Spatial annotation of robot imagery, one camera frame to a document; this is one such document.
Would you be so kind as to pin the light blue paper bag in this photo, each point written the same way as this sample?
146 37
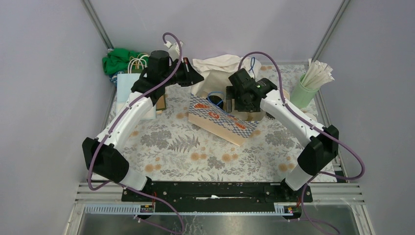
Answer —
125 82

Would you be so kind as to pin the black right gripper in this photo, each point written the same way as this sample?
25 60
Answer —
231 93

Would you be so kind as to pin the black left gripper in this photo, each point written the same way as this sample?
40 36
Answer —
191 76

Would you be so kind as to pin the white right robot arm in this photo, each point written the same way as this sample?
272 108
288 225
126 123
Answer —
319 145

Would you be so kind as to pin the black coffee lid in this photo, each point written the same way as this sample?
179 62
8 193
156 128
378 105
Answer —
215 99

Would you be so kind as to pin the blue checkered paper bag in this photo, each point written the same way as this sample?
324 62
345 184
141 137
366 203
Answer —
235 127

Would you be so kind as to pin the stack of white lids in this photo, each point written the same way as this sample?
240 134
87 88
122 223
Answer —
312 117

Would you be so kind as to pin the green straw holder cup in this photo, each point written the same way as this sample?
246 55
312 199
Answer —
302 96

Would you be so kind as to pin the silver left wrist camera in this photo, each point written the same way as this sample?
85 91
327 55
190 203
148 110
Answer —
174 51

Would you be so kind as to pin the white cloth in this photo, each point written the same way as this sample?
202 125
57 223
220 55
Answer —
226 63

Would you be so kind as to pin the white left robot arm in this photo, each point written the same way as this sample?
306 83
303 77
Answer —
103 153

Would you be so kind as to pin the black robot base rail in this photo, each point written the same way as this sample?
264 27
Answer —
226 196

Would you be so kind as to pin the bundle of white wrapped straws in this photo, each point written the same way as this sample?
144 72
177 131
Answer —
318 74

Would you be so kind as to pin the floral tablecloth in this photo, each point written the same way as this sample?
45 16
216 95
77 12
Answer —
169 147

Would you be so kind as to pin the green cloth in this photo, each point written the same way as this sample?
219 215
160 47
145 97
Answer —
117 59

